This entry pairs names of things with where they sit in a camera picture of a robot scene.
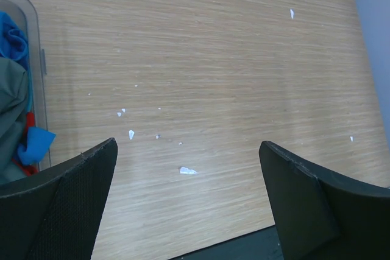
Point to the red t shirt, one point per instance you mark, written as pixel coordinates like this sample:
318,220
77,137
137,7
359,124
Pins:
30,169

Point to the grey t shirt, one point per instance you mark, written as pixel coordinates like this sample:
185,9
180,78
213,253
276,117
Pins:
14,98

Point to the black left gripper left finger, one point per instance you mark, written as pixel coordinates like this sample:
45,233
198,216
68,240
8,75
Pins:
56,213

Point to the clear plastic bin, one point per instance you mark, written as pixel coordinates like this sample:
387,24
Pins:
25,15

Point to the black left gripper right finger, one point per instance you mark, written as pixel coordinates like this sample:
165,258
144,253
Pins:
322,214

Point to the blue t shirt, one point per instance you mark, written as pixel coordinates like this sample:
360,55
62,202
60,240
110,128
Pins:
15,48

